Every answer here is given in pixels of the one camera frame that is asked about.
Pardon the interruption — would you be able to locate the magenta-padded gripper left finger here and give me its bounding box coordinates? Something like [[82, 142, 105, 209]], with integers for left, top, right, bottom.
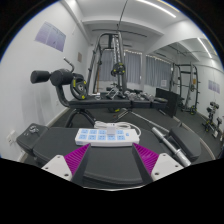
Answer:
[[41, 143, 92, 186]]

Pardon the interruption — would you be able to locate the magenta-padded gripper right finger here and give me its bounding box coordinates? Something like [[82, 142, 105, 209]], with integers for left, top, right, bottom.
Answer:
[[132, 142, 185, 185]]

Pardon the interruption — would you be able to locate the silver barbell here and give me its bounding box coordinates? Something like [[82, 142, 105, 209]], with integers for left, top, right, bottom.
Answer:
[[129, 111, 193, 168]]

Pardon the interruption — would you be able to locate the white power strip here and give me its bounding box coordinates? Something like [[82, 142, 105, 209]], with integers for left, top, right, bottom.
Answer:
[[74, 127, 140, 148]]

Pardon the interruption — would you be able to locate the black padded bench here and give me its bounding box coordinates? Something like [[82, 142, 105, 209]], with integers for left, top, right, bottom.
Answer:
[[15, 123, 203, 189]]

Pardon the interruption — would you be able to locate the black box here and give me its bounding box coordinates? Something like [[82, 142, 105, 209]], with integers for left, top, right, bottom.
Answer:
[[155, 87, 183, 118]]

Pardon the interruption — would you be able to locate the chrome dumbbells group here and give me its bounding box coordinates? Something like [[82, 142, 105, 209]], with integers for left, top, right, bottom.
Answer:
[[124, 90, 156, 103]]

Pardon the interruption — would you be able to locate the black weight bench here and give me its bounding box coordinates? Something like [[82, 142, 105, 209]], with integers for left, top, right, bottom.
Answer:
[[29, 68, 169, 129]]

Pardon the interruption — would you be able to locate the black yellow-marked weight plate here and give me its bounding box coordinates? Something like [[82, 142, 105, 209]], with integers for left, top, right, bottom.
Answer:
[[69, 75, 89, 101]]

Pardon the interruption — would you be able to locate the black squat rack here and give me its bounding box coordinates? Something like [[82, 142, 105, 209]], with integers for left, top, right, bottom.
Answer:
[[169, 62, 201, 116]]

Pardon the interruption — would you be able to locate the grey window curtain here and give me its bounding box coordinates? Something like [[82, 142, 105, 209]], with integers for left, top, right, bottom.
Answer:
[[145, 54, 173, 89], [99, 49, 143, 85]]

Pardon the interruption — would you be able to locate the small black weight plate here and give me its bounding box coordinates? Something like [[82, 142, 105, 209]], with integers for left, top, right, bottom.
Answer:
[[110, 62, 127, 77]]

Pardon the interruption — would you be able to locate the black power rack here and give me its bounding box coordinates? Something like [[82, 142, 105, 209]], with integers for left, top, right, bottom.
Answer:
[[87, 32, 129, 96]]

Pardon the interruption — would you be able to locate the long ceiling light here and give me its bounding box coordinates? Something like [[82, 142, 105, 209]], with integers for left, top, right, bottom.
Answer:
[[136, 0, 178, 18], [196, 37, 213, 59]]

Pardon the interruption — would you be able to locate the white wall socket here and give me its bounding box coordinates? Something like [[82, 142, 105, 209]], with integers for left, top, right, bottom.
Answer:
[[6, 129, 18, 146]]

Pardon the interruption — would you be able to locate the white power strip cable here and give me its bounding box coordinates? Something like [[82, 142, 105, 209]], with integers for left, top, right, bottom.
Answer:
[[93, 120, 143, 139]]

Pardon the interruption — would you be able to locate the small purple wall poster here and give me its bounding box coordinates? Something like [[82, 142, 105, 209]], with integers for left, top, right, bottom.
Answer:
[[207, 79, 221, 94]]

